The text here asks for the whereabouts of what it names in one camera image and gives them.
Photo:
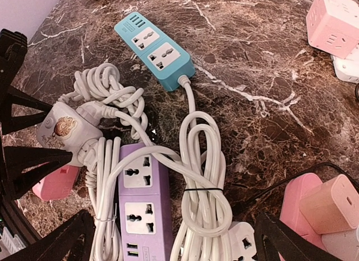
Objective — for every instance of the pink triangular power strip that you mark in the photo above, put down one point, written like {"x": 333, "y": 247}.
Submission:
{"x": 291, "y": 214}

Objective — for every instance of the white square adapter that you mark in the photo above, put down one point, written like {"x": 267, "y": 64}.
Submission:
{"x": 347, "y": 69}

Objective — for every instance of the pink adapter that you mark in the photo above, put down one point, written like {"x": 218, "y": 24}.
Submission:
{"x": 58, "y": 184}

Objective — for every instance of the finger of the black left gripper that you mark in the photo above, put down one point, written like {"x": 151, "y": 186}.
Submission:
{"x": 25, "y": 166}

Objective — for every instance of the white charger cube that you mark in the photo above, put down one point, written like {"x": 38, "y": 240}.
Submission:
{"x": 343, "y": 245}

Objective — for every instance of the white power strip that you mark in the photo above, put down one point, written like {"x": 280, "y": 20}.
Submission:
{"x": 241, "y": 242}

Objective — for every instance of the teal power strip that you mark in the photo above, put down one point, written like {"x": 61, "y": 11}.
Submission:
{"x": 166, "y": 59}

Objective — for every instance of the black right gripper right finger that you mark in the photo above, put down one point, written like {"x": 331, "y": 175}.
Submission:
{"x": 275, "y": 240}

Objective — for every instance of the white round power plug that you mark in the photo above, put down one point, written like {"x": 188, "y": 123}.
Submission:
{"x": 65, "y": 129}

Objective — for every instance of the pink cube socket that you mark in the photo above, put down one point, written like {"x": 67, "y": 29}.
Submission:
{"x": 332, "y": 26}

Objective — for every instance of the purple power strip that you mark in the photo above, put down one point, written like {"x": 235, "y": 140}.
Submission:
{"x": 145, "y": 210}

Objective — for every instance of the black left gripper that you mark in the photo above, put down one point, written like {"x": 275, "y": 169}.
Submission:
{"x": 18, "y": 110}

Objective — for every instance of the white cable duct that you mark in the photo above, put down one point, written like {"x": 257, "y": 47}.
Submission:
{"x": 10, "y": 244}

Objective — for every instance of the peach charger cube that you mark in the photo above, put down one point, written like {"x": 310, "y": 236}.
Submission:
{"x": 332, "y": 206}

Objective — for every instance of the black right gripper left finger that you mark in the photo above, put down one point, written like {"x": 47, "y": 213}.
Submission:
{"x": 72, "y": 239}

